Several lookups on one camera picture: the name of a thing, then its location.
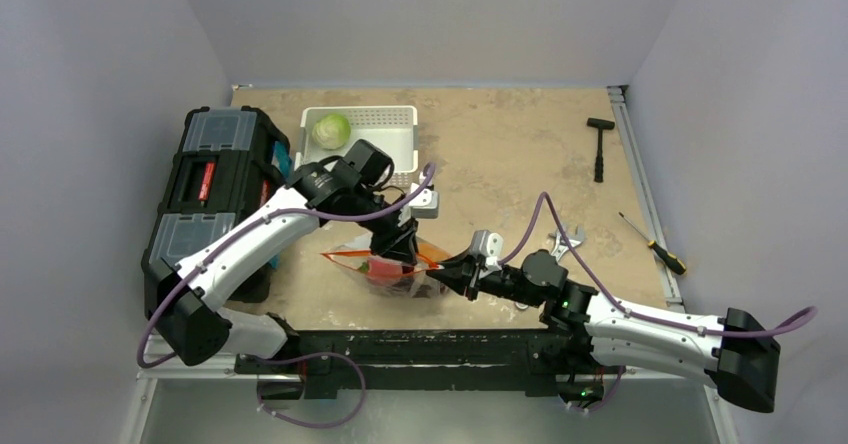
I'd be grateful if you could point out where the pink peach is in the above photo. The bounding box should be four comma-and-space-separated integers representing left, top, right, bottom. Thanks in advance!
361, 256, 416, 286

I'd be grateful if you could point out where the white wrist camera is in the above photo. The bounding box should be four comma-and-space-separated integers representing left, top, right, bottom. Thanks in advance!
468, 230, 504, 270
406, 183, 440, 219

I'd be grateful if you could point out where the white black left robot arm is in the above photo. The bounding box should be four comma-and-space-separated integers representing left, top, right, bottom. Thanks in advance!
145, 140, 436, 373

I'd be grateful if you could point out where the black hammer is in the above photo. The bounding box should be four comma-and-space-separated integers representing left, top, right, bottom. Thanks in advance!
586, 117, 615, 183

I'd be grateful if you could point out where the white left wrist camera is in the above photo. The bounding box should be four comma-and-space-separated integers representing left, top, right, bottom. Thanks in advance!
406, 183, 440, 219

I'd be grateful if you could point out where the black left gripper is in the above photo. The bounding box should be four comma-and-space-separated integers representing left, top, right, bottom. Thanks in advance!
348, 185, 419, 264

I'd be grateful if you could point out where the yellow black screwdriver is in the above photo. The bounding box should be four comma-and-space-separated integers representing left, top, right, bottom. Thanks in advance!
618, 212, 687, 276

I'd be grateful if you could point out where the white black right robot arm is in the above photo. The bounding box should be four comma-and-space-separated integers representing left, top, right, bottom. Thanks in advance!
427, 250, 781, 413

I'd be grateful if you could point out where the red adjustable wrench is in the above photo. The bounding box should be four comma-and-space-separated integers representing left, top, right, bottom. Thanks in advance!
548, 225, 586, 261

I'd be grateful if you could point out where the clear zip top bag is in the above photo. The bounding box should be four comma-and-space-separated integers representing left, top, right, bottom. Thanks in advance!
322, 234, 450, 299

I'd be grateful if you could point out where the white plastic basket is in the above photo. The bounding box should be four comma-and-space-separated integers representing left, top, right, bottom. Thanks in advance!
294, 105, 420, 188

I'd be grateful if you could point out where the green cabbage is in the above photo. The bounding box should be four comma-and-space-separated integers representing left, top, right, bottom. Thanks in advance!
311, 113, 352, 150

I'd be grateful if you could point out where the black toolbox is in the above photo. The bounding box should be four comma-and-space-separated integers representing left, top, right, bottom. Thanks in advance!
141, 106, 293, 312

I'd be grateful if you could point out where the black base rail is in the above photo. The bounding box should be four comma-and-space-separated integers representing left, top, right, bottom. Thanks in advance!
235, 329, 618, 401

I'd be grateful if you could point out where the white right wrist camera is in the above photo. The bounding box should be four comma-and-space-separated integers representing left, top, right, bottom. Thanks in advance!
468, 230, 504, 270

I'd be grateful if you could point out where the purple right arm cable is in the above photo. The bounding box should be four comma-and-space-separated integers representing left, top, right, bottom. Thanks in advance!
496, 192, 819, 340

